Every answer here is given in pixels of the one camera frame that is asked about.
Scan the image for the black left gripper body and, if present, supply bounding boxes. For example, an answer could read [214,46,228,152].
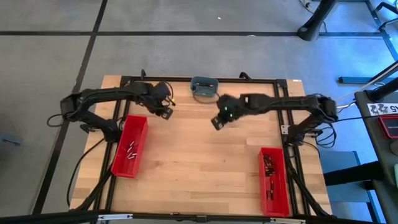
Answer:
[149,82,175,110]

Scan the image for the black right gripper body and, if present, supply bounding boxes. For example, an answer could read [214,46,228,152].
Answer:
[216,93,246,122]

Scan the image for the red plastic bin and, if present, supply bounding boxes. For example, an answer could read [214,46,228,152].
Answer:
[258,147,290,218]
[111,114,149,179]

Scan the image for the silver aluminium bar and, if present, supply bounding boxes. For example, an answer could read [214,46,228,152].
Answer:
[269,218,307,224]
[97,213,134,222]

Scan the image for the black desk foot bar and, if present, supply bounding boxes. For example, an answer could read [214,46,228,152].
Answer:
[338,60,398,85]

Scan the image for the white printed label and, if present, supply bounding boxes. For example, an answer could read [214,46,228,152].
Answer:
[366,103,398,117]

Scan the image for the thick black pole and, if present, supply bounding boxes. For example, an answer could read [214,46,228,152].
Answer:
[365,77,398,101]

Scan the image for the black rig crossbar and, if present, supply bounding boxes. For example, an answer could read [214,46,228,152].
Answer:
[0,208,398,224]

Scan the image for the red framed black device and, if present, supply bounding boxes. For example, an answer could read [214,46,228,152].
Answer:
[378,114,398,139]

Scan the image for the black aluminium table frame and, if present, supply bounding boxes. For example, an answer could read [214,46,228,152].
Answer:
[92,75,312,218]

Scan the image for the long black base cable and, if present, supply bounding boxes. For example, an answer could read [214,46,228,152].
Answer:
[65,136,108,208]

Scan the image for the black diagonal frame brace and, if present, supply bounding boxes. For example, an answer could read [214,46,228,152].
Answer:
[285,149,333,217]
[73,167,114,213]

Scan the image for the coiled black cables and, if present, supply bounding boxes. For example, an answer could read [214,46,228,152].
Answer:
[310,116,338,149]

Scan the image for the black pedestal leg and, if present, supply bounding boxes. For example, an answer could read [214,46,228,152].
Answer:
[297,0,338,42]

